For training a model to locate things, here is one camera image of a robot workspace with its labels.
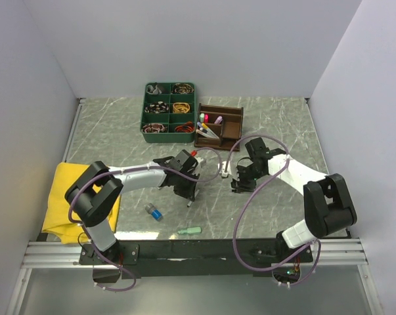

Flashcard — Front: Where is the orange capped white pen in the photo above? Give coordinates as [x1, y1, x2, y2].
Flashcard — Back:
[198, 122, 219, 138]

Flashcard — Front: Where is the brown wooden desk organizer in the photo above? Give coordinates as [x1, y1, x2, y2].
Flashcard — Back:
[194, 103, 244, 151]

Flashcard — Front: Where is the blue capped white pen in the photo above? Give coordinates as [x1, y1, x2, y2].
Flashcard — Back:
[202, 123, 219, 138]

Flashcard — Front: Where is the yellow capped white pen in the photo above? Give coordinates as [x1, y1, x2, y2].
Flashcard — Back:
[196, 129, 214, 138]

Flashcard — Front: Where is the short blue pen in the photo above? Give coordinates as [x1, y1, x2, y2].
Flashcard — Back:
[198, 123, 219, 138]

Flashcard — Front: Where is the lilac pastel highlighter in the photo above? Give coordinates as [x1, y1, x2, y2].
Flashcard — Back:
[214, 115, 223, 124]

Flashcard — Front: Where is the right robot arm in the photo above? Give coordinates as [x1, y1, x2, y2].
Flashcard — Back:
[221, 137, 357, 261]

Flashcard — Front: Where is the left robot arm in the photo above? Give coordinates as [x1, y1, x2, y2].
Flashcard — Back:
[64, 150, 202, 264]

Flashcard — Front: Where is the short mint green highlighter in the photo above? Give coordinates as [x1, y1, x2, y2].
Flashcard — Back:
[177, 226, 202, 235]

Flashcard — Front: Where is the blue capped glue stick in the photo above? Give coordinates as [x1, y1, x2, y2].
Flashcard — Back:
[145, 203, 163, 221]

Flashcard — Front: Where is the black base bar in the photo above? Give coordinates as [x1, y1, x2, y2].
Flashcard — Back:
[78, 238, 313, 280]

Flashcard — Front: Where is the green compartment tray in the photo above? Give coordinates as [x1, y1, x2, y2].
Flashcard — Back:
[140, 82, 197, 144]

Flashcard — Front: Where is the yellow cloth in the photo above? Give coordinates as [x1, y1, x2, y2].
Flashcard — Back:
[41, 162, 120, 251]

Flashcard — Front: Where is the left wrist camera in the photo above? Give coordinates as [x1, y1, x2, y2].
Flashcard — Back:
[190, 150, 206, 174]

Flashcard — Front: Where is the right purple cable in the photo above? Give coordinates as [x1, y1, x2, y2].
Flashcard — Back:
[222, 135, 322, 287]

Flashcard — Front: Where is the aluminium rail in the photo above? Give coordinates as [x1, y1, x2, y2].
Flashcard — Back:
[20, 239, 368, 269]

